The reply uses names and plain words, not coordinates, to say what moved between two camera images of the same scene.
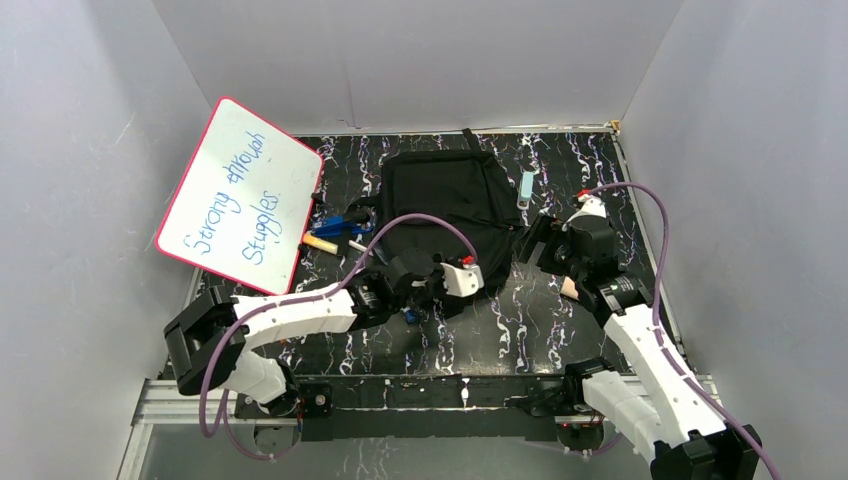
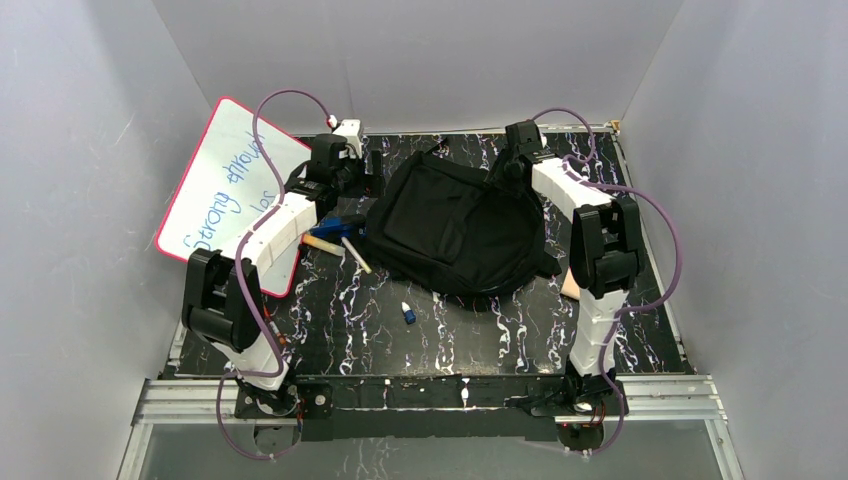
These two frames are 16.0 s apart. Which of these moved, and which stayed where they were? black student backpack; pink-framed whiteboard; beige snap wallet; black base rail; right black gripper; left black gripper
Moved: black student backpack; left black gripper; right black gripper
Stayed: beige snap wallet; black base rail; pink-framed whiteboard
